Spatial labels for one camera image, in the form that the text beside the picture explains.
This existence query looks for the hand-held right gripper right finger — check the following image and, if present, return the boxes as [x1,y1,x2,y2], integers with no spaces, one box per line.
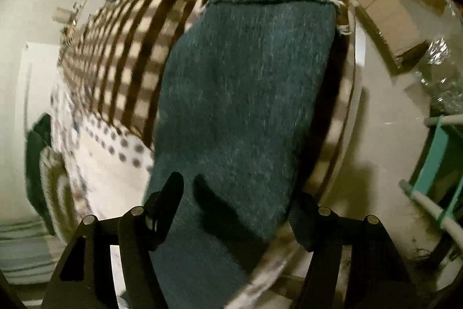
[289,191,420,309]

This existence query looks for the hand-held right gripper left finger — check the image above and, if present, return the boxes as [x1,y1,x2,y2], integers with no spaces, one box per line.
[43,171,185,309]

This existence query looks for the teal pants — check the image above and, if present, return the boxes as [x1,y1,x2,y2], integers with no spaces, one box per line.
[143,0,342,306]

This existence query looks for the white dotted bedsheet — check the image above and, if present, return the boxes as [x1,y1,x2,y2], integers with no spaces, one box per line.
[49,81,154,244]

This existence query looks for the green striped cloth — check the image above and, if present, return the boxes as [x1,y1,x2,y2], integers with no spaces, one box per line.
[25,113,73,237]

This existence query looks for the brown checkered blanket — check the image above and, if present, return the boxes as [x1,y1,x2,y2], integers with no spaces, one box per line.
[60,0,359,197]

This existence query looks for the striped floor mat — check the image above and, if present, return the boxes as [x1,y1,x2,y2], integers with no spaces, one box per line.
[0,218,66,286]

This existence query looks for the crumpled clear plastic wrap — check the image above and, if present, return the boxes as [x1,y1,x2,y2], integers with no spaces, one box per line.
[416,0,463,114]

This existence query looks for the open cardboard box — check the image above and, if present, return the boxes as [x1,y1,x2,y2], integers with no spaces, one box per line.
[343,0,453,69]

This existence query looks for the teal metal frame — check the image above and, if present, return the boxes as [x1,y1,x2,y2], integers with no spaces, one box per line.
[400,114,463,233]

